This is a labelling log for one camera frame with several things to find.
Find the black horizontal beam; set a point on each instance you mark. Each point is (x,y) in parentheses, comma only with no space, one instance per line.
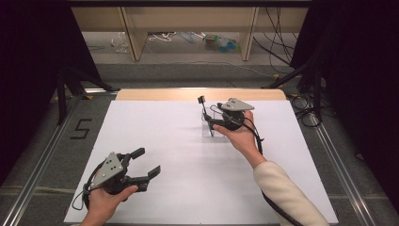
(188,3)

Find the person's left hand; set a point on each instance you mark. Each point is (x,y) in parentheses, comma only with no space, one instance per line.
(103,204)

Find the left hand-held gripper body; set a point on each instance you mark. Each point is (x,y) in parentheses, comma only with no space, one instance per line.
(109,169)

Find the person's right hand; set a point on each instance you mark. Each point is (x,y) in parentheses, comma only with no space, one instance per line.
(241,141)

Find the black metal stand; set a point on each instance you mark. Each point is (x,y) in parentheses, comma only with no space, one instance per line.
(317,91)
(61,94)

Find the white table sheet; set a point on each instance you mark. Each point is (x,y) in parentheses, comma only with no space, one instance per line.
(175,157)

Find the dark curtain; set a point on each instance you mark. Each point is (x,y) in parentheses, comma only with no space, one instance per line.
(360,78)
(28,78)

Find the light wooden desk frame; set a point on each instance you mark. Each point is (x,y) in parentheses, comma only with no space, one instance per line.
(135,40)

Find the clear plastic wrapper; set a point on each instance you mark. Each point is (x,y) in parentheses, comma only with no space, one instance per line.
(119,42)

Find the clear plastic organizer box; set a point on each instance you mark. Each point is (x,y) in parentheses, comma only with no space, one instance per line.
(207,132)

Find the aluminium floor rail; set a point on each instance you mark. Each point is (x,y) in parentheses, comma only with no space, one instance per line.
(34,179)
(342,169)

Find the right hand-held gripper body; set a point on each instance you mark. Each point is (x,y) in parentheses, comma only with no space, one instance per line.
(236,105)

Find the colourful plastic bag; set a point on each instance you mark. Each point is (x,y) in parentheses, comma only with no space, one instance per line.
(221,44)

